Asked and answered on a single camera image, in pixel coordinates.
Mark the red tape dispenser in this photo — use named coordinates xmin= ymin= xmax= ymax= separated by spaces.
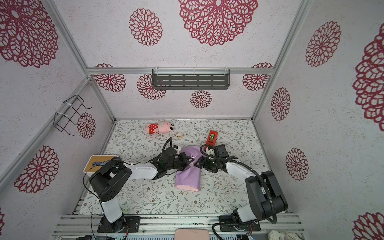
xmin=206 ymin=130 xmax=219 ymax=146

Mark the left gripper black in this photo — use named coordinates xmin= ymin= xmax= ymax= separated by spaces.
xmin=167 ymin=152 xmax=195 ymax=172

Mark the clear tape roll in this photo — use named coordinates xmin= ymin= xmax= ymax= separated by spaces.
xmin=174 ymin=132 xmax=185 ymax=139

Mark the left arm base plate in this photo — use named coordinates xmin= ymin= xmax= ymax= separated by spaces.
xmin=97 ymin=216 xmax=141 ymax=233

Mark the white tissue box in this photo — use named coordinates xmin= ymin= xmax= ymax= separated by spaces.
xmin=83 ymin=155 xmax=117 ymax=176

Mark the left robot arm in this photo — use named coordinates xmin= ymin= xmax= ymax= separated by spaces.
xmin=89 ymin=147 xmax=194 ymax=233

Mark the white cloth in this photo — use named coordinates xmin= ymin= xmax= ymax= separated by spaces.
xmin=268 ymin=230 xmax=303 ymax=240

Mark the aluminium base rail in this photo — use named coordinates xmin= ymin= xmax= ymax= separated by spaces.
xmin=52 ymin=213 xmax=305 ymax=236

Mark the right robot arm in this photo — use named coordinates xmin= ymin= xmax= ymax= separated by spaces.
xmin=195 ymin=145 xmax=288 ymax=240

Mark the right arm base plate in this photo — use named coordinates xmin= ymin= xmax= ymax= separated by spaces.
xmin=219 ymin=215 xmax=261 ymax=232

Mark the pink plush toy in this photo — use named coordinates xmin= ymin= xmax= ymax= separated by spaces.
xmin=145 ymin=122 xmax=175 ymax=134

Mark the black wire wall rack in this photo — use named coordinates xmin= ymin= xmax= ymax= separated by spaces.
xmin=53 ymin=95 xmax=91 ymax=137

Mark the grey wall shelf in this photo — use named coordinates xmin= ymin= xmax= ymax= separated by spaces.
xmin=152 ymin=68 xmax=231 ymax=90

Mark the pink wrapping paper sheet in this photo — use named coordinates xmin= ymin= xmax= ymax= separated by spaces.
xmin=175 ymin=146 xmax=203 ymax=192

